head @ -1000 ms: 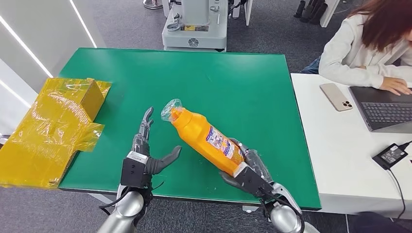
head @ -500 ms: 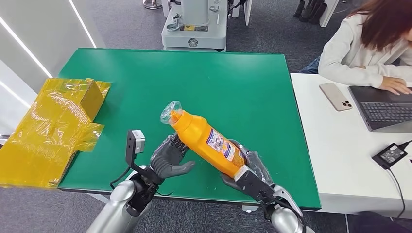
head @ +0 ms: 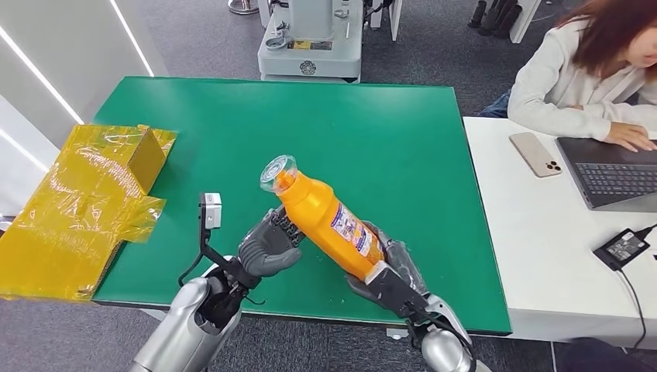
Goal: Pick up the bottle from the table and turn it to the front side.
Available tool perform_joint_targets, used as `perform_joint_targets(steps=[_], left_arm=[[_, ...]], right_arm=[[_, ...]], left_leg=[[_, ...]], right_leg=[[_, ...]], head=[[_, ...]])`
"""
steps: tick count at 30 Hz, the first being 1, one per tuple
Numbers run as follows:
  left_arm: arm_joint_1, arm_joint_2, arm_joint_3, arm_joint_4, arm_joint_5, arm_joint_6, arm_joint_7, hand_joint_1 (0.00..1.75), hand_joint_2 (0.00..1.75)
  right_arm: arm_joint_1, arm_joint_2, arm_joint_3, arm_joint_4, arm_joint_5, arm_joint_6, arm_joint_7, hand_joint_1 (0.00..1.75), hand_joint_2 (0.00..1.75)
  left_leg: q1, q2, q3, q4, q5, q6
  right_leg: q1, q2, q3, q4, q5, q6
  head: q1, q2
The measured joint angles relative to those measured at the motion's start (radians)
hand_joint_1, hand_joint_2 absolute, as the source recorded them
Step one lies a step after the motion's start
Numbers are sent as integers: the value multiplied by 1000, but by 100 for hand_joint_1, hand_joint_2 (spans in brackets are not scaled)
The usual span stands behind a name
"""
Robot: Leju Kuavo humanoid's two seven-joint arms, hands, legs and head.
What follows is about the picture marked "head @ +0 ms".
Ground orange plastic bottle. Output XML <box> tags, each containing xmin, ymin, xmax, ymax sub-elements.
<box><xmin>259</xmin><ymin>154</ymin><xmax>386</xmax><ymax>282</ymax></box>

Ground dark grey laptop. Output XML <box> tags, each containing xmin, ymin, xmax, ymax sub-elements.
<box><xmin>555</xmin><ymin>136</ymin><xmax>657</xmax><ymax>212</ymax></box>

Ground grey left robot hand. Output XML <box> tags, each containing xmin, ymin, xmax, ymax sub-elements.
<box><xmin>237</xmin><ymin>206</ymin><xmax>306</xmax><ymax>279</ymax></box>

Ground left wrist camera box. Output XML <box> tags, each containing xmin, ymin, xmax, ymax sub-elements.
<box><xmin>198</xmin><ymin>192</ymin><xmax>224</xmax><ymax>231</ymax></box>

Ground chrome round stand base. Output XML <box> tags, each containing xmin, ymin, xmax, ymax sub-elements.
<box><xmin>227</xmin><ymin>0</ymin><xmax>260</xmax><ymax>16</ymax></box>

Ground black power adapter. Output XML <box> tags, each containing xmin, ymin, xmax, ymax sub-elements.
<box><xmin>591</xmin><ymin>228</ymin><xmax>650</xmax><ymax>271</ymax></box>

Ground black chair legs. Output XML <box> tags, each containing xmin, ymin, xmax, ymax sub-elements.
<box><xmin>466</xmin><ymin>0</ymin><xmax>522</xmax><ymax>40</ymax></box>

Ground person's hand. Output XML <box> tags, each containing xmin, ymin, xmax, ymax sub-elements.
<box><xmin>603</xmin><ymin>122</ymin><xmax>657</xmax><ymax>153</ymax></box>

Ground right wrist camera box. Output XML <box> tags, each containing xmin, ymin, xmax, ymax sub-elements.
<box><xmin>364</xmin><ymin>260</ymin><xmax>429</xmax><ymax>320</ymax></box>

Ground beige smartphone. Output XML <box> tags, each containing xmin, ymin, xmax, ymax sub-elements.
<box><xmin>508</xmin><ymin>132</ymin><xmax>563</xmax><ymax>179</ymax></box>

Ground yellow taped cardboard box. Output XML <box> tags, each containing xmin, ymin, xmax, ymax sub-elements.
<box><xmin>0</xmin><ymin>124</ymin><xmax>179</xmax><ymax>303</ymax></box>

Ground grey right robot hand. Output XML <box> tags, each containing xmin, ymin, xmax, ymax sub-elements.
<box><xmin>345</xmin><ymin>220</ymin><xmax>429</xmax><ymax>309</ymax></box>

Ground white desk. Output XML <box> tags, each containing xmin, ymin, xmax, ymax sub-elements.
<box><xmin>462</xmin><ymin>116</ymin><xmax>657</xmax><ymax>351</ymax></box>

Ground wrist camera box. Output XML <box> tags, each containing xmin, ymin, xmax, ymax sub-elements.
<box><xmin>198</xmin><ymin>192</ymin><xmax>224</xmax><ymax>231</ymax></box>
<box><xmin>364</xmin><ymin>260</ymin><xmax>429</xmax><ymax>320</ymax></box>

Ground white furniture leg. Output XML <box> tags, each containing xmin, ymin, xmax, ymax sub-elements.
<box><xmin>507</xmin><ymin>0</ymin><xmax>541</xmax><ymax>45</ymax></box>

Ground white panel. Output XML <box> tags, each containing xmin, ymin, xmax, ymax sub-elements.
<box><xmin>368</xmin><ymin>0</ymin><xmax>402</xmax><ymax>42</ymax></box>

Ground person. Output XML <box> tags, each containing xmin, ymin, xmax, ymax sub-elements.
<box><xmin>480</xmin><ymin>0</ymin><xmax>657</xmax><ymax>153</ymax></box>

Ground green table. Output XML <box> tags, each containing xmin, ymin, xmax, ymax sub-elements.
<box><xmin>92</xmin><ymin>77</ymin><xmax>513</xmax><ymax>341</ymax></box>

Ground grey white machine base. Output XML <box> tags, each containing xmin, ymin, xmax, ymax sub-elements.
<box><xmin>256</xmin><ymin>0</ymin><xmax>364</xmax><ymax>84</ymax></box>

